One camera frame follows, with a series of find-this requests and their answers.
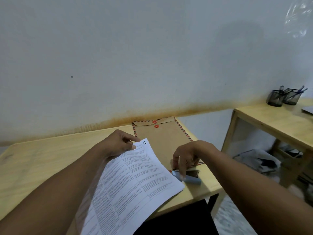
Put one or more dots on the person's right hand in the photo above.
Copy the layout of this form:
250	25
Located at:
190	152

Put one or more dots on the person's left hand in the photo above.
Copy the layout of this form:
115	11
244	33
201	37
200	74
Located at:
116	143

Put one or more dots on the light blue stapler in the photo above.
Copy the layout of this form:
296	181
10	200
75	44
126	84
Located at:
193	180

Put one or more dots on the brown envelope with striped edge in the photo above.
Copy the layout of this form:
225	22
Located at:
161	139

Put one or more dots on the printed paper sheet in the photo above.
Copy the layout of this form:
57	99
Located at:
129	188

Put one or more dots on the person's left forearm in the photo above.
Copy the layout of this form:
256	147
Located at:
53	193

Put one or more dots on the person's right forearm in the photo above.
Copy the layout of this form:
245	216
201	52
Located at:
256	200

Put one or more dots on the person's dark trousers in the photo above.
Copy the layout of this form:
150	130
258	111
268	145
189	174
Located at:
183	217

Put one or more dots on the crumpled grey cloth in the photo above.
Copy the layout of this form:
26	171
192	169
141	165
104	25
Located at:
256	160

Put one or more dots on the light wooden side table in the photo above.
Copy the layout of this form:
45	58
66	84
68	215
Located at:
281	122

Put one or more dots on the black mesh pen holder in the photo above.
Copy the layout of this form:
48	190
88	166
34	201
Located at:
275	99
292	97

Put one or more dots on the blue pen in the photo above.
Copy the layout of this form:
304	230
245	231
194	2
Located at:
297	93

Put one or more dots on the grey laptop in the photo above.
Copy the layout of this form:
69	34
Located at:
308	110

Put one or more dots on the clear plastic bag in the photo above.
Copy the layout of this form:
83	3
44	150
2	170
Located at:
298	19

